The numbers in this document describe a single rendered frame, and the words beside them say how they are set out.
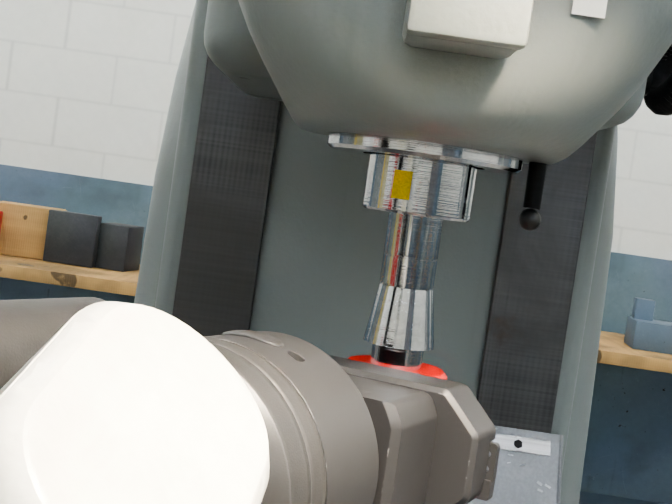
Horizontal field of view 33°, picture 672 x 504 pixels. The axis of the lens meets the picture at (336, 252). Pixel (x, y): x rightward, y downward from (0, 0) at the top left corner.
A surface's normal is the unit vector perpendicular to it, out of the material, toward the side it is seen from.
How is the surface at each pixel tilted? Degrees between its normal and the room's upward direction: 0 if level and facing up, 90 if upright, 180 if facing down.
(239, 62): 135
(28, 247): 90
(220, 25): 90
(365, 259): 90
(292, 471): 71
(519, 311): 90
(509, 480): 64
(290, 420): 52
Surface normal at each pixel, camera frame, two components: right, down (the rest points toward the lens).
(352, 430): 0.86, -0.32
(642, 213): -0.01, 0.05
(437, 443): -0.43, -0.01
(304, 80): -0.69, 0.57
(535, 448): 0.06, -0.40
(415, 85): -0.15, 0.44
